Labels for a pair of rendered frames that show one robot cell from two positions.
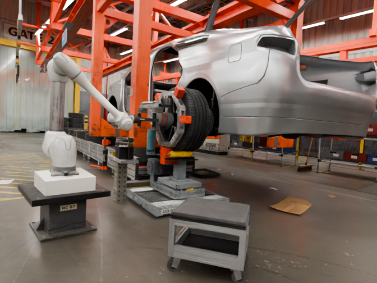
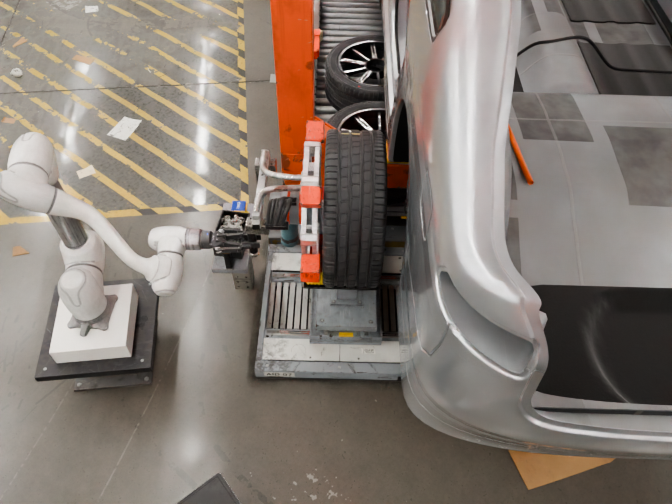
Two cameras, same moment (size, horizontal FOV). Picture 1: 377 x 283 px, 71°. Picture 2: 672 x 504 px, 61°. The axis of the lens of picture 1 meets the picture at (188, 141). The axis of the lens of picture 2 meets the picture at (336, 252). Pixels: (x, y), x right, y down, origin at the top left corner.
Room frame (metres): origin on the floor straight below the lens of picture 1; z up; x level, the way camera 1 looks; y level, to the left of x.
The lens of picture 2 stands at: (1.36, -0.76, 2.65)
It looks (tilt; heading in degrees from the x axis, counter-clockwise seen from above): 52 degrees down; 33
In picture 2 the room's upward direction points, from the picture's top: 2 degrees clockwise
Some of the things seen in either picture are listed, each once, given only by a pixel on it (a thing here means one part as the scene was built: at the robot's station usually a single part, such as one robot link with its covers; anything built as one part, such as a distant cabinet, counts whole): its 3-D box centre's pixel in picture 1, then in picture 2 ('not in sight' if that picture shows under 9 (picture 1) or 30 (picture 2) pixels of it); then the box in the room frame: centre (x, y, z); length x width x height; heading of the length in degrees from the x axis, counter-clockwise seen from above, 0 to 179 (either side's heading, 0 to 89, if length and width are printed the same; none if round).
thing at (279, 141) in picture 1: (274, 136); not in sight; (4.41, -1.41, 0.69); 0.52 x 0.17 x 0.35; 124
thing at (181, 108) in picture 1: (168, 119); (312, 208); (2.69, 0.22, 0.85); 0.54 x 0.07 x 0.54; 34
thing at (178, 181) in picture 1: (179, 170); (347, 281); (2.78, 0.08, 0.32); 0.40 x 0.30 x 0.28; 34
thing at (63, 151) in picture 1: (64, 150); (80, 290); (1.92, 0.90, 0.57); 0.18 x 0.16 x 0.22; 44
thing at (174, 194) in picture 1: (177, 187); (345, 298); (2.80, 0.09, 0.13); 0.50 x 0.36 x 0.10; 34
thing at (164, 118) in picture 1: (161, 118); (295, 207); (2.65, 0.28, 0.85); 0.21 x 0.14 x 0.14; 124
